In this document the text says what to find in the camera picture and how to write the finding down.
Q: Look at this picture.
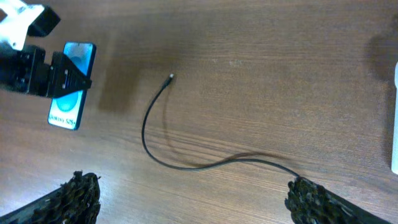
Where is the white power strip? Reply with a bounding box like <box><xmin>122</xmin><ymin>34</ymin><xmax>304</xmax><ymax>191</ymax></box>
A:
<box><xmin>391</xmin><ymin>64</ymin><xmax>398</xmax><ymax>174</ymax></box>

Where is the blue Samsung Galaxy smartphone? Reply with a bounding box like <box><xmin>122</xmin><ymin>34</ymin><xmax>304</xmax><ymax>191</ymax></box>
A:
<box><xmin>47</xmin><ymin>42</ymin><xmax>96</xmax><ymax>130</ymax></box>

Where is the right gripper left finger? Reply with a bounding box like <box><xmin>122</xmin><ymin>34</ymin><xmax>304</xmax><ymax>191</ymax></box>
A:
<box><xmin>1</xmin><ymin>171</ymin><xmax>101</xmax><ymax>224</ymax></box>

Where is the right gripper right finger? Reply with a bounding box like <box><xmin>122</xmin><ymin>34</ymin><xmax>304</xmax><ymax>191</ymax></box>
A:
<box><xmin>285</xmin><ymin>177</ymin><xmax>390</xmax><ymax>224</ymax></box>

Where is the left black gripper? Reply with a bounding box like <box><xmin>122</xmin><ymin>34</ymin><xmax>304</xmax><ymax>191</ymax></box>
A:
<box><xmin>1</xmin><ymin>45</ymin><xmax>92</xmax><ymax>98</ymax></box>

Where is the black USB charging cable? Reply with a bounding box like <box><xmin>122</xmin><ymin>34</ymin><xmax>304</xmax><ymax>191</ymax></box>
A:
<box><xmin>141</xmin><ymin>73</ymin><xmax>302</xmax><ymax>179</ymax></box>

